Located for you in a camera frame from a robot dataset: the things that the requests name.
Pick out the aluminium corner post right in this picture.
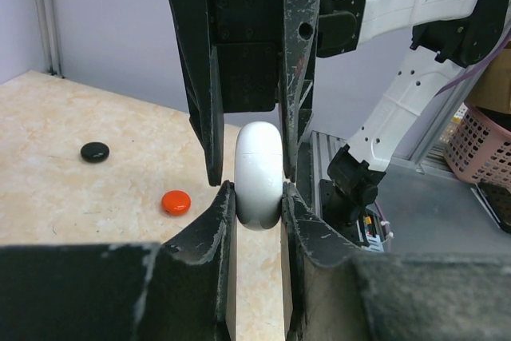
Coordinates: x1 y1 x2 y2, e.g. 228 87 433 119
35 0 65 78

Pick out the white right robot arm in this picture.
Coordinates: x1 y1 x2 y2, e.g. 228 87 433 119
168 0 510 250

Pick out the pink plastic basket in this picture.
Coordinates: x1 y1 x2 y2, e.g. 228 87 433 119
443 105 510 189

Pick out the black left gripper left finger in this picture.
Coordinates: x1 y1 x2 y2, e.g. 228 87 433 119
1 182 236 340

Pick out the brown cardboard box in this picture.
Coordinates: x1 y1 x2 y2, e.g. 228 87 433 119
465 43 511 114

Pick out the black earbud charging case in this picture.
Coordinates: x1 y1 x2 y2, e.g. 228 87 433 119
80 142 110 164

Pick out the white earbud charging case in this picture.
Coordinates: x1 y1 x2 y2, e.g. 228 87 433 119
235 121 283 231

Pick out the orange earbud charging case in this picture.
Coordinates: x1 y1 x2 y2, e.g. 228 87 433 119
160 190 192 216

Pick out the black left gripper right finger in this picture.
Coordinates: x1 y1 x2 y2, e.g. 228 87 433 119
281 183 510 340

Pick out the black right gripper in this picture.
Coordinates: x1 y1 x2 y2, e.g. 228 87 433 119
168 0 320 186

